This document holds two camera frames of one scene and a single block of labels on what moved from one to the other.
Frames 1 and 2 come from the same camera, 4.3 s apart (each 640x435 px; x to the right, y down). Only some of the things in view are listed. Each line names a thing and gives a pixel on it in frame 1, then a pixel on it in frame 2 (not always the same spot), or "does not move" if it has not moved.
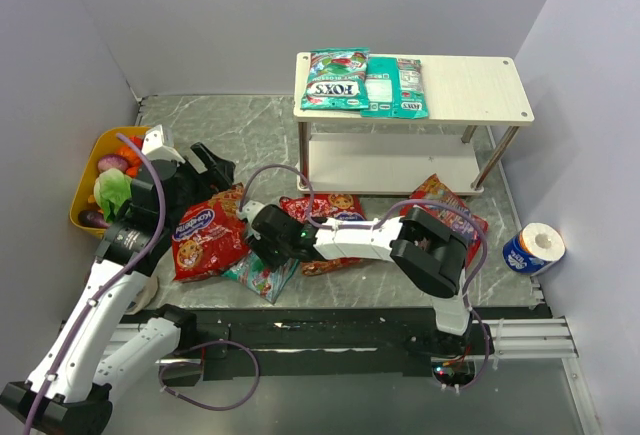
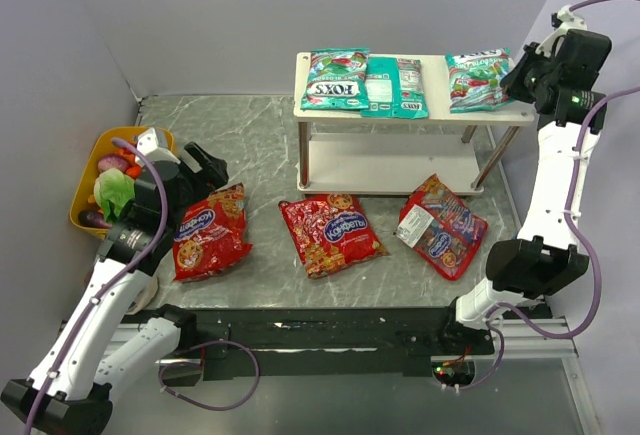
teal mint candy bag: (261, 279) → (475, 79)
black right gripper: (258, 237) → (523, 77)
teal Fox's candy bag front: (336, 78) does not move
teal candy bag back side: (395, 88) does not move
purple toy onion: (112, 161) does not move
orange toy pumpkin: (129, 153) does not move
